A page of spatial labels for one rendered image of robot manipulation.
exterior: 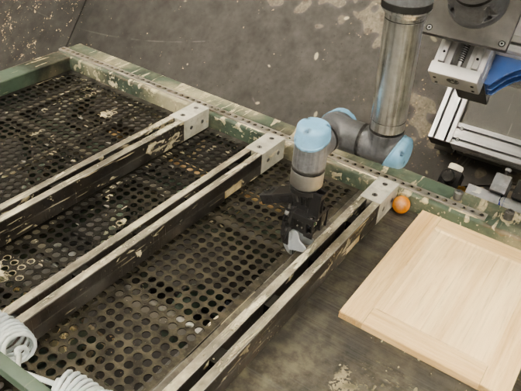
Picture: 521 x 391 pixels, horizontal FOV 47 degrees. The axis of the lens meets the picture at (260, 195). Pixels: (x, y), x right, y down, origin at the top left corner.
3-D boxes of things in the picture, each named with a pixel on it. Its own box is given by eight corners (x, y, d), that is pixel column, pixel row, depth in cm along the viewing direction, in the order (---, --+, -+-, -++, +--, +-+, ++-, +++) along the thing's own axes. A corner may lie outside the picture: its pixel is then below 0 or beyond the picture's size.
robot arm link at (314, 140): (340, 122, 129) (322, 136, 123) (333, 165, 136) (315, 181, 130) (308, 110, 133) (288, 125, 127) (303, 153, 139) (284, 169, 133)
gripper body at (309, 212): (310, 243, 139) (316, 200, 132) (278, 228, 142) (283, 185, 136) (326, 226, 144) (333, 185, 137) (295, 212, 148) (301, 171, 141)
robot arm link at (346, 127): (369, 145, 141) (348, 164, 133) (326, 130, 146) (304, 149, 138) (374, 115, 137) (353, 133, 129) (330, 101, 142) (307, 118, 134)
